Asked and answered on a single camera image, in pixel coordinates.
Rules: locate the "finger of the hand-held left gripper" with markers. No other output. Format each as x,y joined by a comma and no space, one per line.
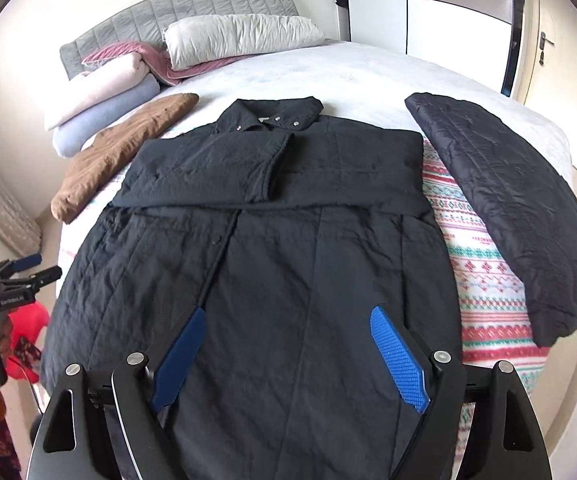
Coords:
26,261
38,276

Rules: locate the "white wardrobe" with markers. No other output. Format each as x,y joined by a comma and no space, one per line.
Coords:
443,10

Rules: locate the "dark quilted jacket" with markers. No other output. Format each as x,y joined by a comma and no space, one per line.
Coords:
508,200

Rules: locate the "folded blue-grey blanket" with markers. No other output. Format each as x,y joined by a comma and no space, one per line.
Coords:
98,125

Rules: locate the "red plastic stool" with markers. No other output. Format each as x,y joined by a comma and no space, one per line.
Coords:
33,320

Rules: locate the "beige patterned curtain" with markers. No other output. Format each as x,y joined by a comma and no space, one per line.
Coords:
3,220

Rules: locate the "printed patterned blanket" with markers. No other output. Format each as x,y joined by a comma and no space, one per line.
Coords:
488,300

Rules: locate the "black jacket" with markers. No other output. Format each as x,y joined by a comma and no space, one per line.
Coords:
293,260

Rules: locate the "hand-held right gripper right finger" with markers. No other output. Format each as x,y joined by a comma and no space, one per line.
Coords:
398,360

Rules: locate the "cream door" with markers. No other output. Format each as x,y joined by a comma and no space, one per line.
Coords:
553,10

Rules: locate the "brown jacket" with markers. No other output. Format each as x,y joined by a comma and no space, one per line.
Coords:
118,150

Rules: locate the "grey padded headboard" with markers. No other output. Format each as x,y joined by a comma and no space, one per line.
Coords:
168,10

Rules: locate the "bed with white sheet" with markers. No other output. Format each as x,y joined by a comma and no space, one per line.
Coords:
368,75

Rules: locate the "folded pink blanket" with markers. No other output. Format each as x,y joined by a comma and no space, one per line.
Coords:
103,85

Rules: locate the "white pillow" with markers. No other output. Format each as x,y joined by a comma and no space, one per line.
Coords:
238,40

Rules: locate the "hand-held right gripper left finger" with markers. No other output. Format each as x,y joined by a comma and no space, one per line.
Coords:
178,360

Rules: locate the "mauve velvet blanket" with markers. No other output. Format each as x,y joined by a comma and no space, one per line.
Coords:
118,52

